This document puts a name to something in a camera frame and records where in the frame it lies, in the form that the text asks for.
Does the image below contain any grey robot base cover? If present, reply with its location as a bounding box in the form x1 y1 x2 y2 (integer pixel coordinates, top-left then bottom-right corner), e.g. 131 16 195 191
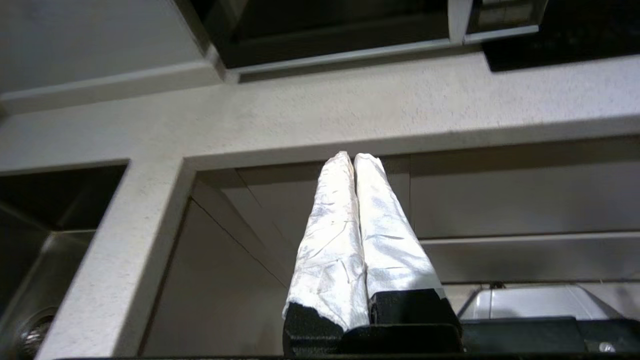
457 284 623 321

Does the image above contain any stainless steel sink basin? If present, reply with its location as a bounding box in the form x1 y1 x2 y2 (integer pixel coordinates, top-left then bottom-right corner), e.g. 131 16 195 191
0 164 128 360

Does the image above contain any silver Panasonic microwave oven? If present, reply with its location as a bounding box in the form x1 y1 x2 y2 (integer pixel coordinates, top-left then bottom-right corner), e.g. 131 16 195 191
190 0 548 83

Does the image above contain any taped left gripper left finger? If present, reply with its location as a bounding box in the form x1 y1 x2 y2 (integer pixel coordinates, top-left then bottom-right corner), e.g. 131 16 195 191
282 151 370 357

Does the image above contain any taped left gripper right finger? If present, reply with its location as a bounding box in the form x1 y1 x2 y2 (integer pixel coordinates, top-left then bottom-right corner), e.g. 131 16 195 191
354 153 463 332

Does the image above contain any metal sink drain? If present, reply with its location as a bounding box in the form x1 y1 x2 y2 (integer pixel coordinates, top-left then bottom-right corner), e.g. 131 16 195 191
12 307 58 358

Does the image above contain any black induction cooktop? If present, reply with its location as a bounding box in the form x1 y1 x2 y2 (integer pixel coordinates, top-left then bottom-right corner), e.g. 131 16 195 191
482 0 640 72

